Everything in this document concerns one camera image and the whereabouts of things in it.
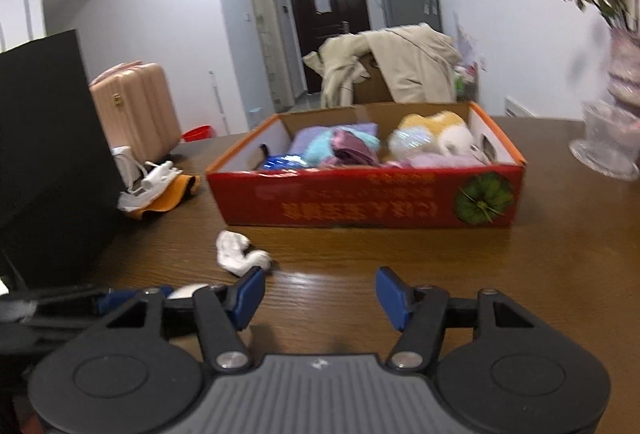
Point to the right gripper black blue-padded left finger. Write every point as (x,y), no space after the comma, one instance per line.
(139,336)

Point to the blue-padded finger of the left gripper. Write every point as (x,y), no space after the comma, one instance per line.
(113,298)

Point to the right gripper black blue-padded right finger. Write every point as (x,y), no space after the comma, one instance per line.
(423,315)

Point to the cream round ball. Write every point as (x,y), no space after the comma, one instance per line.
(187,291)

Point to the iridescent plush ball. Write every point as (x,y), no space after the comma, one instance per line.
(404,143)

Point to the yellow white plush toy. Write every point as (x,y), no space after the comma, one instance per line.
(448,132)

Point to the pink satin bow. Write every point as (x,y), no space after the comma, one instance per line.
(348,150)

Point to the light blue plush toy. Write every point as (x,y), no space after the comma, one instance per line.
(319,148)

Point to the white rolled sock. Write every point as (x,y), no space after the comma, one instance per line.
(237,255)

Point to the red orange cardboard box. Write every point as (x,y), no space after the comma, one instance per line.
(367,196)

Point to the black paper shopping bag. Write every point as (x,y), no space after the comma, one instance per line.
(59,182)

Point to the blue patterned packet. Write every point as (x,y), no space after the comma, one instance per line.
(282,162)

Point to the red plastic bucket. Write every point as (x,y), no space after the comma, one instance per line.
(199,133)

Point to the white mop stick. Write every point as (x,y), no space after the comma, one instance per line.
(220,105)

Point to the pink hard-shell suitcase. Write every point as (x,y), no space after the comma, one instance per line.
(136,110)

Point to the brown wooden chair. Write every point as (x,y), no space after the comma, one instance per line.
(373,88)

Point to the cluttered storage shelf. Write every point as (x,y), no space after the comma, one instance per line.
(466,82)

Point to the beige coat on chair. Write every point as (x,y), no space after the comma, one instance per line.
(416,63)

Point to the clear plastic cup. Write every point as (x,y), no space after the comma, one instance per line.
(611,143)

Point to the pink textured vase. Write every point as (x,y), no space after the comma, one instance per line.
(623,69)

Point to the dark brown entrance door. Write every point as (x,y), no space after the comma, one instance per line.
(318,20)

